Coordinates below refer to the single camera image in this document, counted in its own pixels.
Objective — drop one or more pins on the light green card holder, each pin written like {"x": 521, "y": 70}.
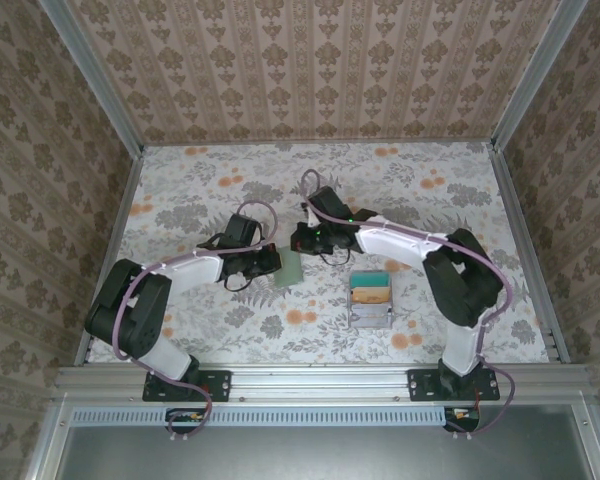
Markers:
{"x": 290, "y": 270}

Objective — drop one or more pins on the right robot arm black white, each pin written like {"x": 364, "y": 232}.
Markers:
{"x": 395, "y": 245}

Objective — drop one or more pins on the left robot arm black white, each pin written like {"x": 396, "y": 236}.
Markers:
{"x": 190, "y": 270}

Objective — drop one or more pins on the plain teal card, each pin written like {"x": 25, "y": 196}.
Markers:
{"x": 372, "y": 279}

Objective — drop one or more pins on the orange card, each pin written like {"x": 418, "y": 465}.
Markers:
{"x": 372, "y": 296}

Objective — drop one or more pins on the clear acrylic card stand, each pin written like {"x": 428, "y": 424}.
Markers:
{"x": 370, "y": 320}

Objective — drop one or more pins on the floral patterned table cover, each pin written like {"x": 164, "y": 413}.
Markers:
{"x": 205, "y": 175}

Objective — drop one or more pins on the aluminium front beam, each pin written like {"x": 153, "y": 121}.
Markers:
{"x": 320, "y": 382}

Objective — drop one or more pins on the grey sheet metal panel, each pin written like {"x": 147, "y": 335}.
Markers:
{"x": 305, "y": 455}

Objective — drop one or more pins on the aluminium side rail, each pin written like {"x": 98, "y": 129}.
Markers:
{"x": 114, "y": 250}
{"x": 526, "y": 250}

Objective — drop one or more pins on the aluminium corner post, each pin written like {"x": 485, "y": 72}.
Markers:
{"x": 97, "y": 75}
{"x": 525, "y": 75}

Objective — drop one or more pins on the aluminium frame strut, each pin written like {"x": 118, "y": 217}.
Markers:
{"x": 50, "y": 440}
{"x": 592, "y": 440}

